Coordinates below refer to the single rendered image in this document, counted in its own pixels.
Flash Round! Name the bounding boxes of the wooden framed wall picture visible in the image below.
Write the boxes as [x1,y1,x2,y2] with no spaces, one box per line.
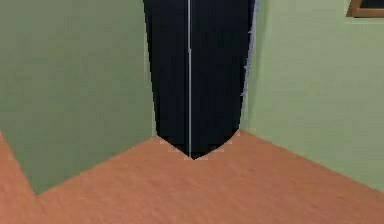
[345,0,384,19]

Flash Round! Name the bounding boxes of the tall black cabinet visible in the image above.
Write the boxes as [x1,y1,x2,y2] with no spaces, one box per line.
[142,0,257,160]

